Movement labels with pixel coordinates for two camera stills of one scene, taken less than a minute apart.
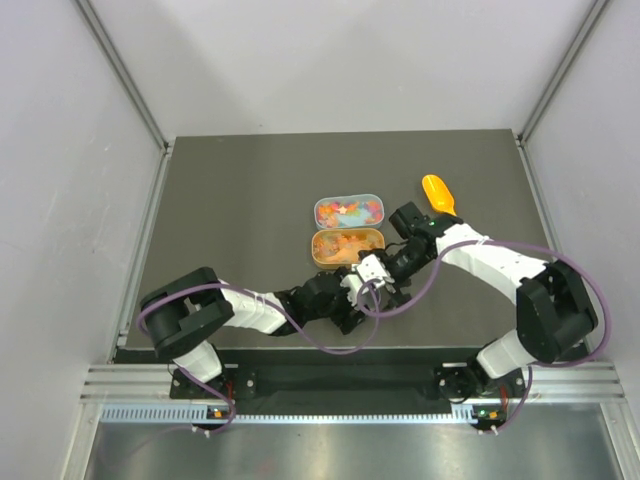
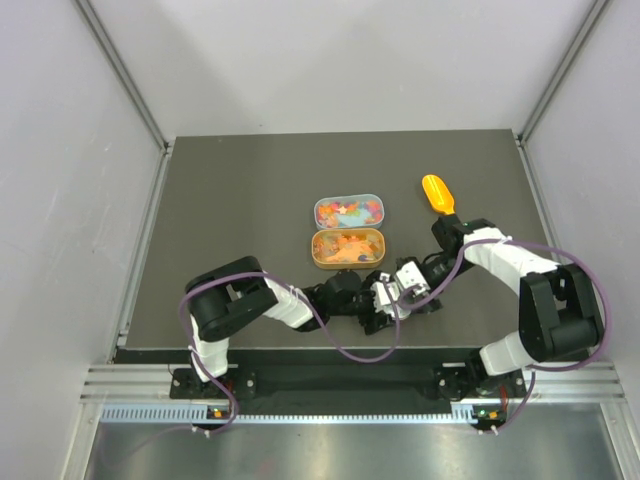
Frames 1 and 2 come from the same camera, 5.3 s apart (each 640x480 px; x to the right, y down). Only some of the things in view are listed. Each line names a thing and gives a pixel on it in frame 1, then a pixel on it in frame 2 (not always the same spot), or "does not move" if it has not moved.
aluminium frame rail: x=115 y=58 does not move
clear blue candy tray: x=355 y=211 does not move
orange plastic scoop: x=439 y=194 does not move
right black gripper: x=398 y=298 to x=436 y=304
